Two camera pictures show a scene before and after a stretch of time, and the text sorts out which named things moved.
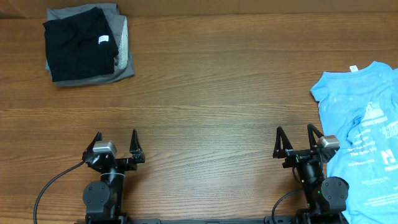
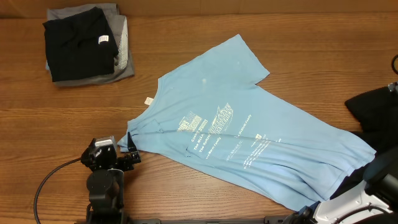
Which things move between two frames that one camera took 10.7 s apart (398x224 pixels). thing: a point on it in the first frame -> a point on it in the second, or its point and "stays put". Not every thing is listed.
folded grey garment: x=124 y=66 stays put
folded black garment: x=80 y=45 stays put
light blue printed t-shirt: x=359 y=111 -> x=210 y=115
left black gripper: x=129 y=163 stays put
